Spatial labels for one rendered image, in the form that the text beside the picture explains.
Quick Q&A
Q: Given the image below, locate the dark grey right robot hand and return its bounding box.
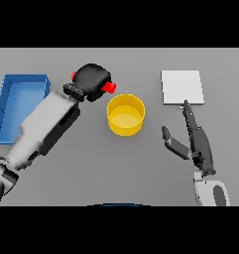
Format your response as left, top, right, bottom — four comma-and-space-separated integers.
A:
161, 99, 217, 178

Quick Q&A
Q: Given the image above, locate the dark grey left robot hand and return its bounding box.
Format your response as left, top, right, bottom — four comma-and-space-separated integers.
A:
61, 63, 113, 103

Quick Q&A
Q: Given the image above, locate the red beaker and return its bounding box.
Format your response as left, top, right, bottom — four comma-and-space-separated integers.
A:
70, 70, 118, 95

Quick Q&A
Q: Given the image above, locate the yellow bowl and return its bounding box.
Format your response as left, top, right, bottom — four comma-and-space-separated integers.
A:
106, 93, 146, 137

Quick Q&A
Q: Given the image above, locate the pale square measuring scale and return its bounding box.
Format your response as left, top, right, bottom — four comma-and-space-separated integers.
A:
161, 69, 205, 106

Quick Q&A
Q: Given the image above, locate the blue tray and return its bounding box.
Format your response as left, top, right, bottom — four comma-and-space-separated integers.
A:
0, 73, 52, 146

